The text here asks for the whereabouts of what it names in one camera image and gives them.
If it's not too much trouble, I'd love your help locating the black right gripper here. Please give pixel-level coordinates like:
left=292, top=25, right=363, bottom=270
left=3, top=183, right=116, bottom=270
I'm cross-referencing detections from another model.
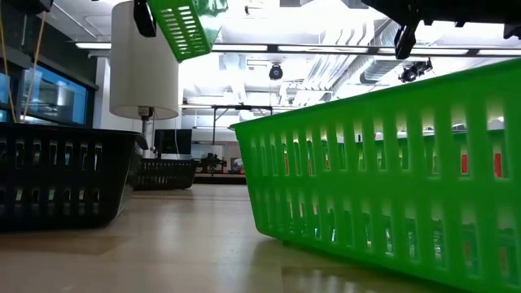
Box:
left=361, top=0, right=521, bottom=60

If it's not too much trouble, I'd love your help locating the green slotted plastic basket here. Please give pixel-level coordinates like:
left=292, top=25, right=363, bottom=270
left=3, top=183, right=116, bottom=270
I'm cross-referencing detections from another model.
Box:
left=147, top=0, right=229, bottom=63
left=230, top=58, right=521, bottom=293

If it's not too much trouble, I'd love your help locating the red slotted plastic basket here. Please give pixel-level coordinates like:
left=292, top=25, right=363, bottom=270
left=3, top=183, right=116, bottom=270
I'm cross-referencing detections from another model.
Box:
left=459, top=151, right=504, bottom=178
left=282, top=152, right=331, bottom=177

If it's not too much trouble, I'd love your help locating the black slotted plastic basket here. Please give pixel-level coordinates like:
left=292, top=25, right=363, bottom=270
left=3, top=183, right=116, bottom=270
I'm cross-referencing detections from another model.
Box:
left=133, top=157, right=199, bottom=191
left=0, top=123, right=150, bottom=233

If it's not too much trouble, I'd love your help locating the white cylindrical lamp shade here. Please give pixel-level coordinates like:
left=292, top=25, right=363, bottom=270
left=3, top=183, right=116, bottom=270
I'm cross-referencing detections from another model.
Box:
left=108, top=0, right=180, bottom=121

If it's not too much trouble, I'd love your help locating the black ceiling spot light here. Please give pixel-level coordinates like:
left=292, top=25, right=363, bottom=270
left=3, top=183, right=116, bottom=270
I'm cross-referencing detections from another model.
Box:
left=398, top=58, right=434, bottom=84

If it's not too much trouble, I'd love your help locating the black ceiling light track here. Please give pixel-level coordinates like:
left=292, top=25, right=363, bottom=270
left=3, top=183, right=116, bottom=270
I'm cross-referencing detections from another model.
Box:
left=210, top=43, right=521, bottom=57

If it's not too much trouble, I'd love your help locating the lamp stand with wooden base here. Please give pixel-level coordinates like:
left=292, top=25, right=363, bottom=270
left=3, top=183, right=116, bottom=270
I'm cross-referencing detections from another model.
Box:
left=137, top=105, right=155, bottom=159

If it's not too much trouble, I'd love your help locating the dark framed glass window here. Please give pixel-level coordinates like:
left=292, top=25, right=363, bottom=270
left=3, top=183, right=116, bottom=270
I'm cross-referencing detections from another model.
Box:
left=18, top=64, right=90, bottom=126

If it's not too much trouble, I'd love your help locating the black computer monitor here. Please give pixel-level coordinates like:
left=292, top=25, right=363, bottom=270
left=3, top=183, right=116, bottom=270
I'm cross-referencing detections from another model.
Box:
left=153, top=129, right=193, bottom=160

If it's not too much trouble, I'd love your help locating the background wooden table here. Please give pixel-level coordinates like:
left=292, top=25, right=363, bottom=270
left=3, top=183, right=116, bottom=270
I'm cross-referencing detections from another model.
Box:
left=194, top=173, right=247, bottom=186

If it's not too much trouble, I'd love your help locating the yellow hanging cable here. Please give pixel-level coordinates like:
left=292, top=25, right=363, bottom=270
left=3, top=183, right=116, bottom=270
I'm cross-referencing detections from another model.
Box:
left=20, top=11, right=46, bottom=123
left=0, top=0, right=18, bottom=124

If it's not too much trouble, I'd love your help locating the black background rig frame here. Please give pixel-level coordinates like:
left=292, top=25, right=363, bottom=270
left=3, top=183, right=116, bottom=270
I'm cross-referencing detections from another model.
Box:
left=211, top=103, right=274, bottom=147

